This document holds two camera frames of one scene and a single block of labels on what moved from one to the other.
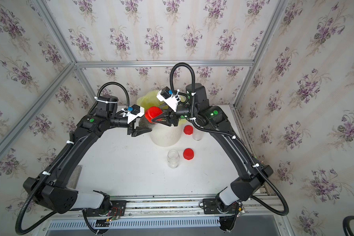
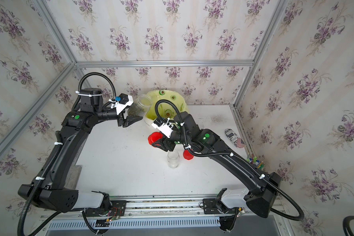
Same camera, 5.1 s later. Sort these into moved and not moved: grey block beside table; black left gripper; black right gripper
Moved: black right gripper; black left gripper
Not moved: grey block beside table
